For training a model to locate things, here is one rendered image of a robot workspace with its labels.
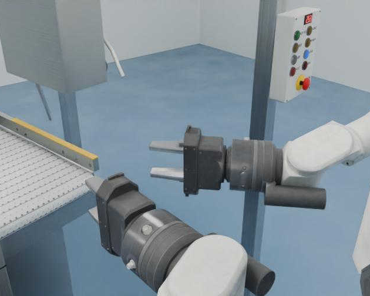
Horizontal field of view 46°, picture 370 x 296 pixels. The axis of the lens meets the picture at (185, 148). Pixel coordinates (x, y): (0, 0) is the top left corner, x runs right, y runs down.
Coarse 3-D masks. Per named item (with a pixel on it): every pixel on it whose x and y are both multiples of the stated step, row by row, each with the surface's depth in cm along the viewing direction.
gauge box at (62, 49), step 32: (0, 0) 87; (32, 0) 80; (64, 0) 77; (96, 0) 83; (0, 32) 92; (32, 32) 84; (64, 32) 79; (96, 32) 85; (32, 64) 88; (64, 64) 81; (96, 64) 87
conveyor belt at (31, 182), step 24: (0, 144) 111; (24, 144) 111; (0, 168) 101; (24, 168) 101; (48, 168) 101; (72, 168) 101; (0, 192) 92; (24, 192) 92; (48, 192) 92; (72, 192) 95; (0, 216) 85; (24, 216) 87
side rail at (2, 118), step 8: (0, 112) 121; (0, 120) 120; (8, 120) 117; (8, 128) 119; (16, 128) 115; (24, 128) 113; (24, 136) 114; (32, 136) 111; (40, 136) 109; (40, 144) 110; (48, 144) 108; (56, 144) 105; (56, 152) 106; (64, 152) 104; (72, 152) 101; (72, 160) 103; (80, 160) 100; (88, 160) 98; (96, 160) 98; (88, 168) 99; (96, 168) 99
